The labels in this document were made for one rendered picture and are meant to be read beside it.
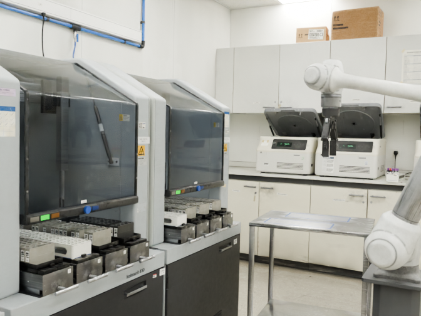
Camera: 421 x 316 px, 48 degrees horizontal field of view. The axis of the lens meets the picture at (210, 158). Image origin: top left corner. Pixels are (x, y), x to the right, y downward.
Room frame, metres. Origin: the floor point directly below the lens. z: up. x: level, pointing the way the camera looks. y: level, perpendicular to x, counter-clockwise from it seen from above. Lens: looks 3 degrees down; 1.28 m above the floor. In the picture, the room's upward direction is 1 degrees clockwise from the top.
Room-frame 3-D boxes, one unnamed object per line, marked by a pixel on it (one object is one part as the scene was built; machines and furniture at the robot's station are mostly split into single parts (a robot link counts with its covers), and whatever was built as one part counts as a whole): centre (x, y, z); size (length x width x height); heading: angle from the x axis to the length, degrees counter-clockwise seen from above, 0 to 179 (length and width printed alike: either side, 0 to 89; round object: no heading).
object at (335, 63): (2.08, -0.52, 1.54); 0.13 x 0.11 x 0.16; 146
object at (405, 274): (1.97, -0.81, 0.73); 0.22 x 0.18 x 0.06; 152
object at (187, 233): (2.46, 0.38, 0.78); 0.73 x 0.14 x 0.09; 62
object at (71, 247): (1.77, 0.59, 0.83); 0.30 x 0.10 x 0.06; 62
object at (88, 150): (1.90, 0.68, 1.28); 0.61 x 0.51 x 0.63; 152
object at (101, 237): (1.86, 0.43, 0.85); 0.12 x 0.02 x 0.06; 153
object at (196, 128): (2.67, 0.28, 1.28); 0.61 x 0.51 x 0.63; 152
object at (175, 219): (2.40, 0.27, 0.83); 0.30 x 0.10 x 0.06; 62
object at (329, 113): (2.10, -0.53, 1.36); 0.08 x 0.07 x 0.09; 152
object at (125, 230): (2.00, 0.36, 0.85); 0.12 x 0.02 x 0.06; 153
